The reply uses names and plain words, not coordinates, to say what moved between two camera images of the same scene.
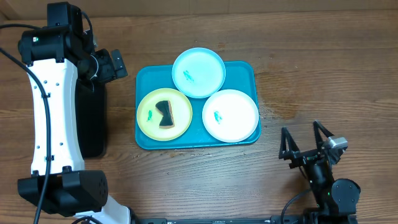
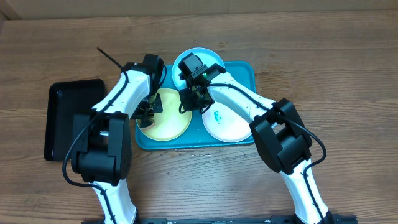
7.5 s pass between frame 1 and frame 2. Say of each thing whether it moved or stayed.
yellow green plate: stayed
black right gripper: moved
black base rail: stayed
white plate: stayed
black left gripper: moved
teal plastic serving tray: stayed
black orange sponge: moved
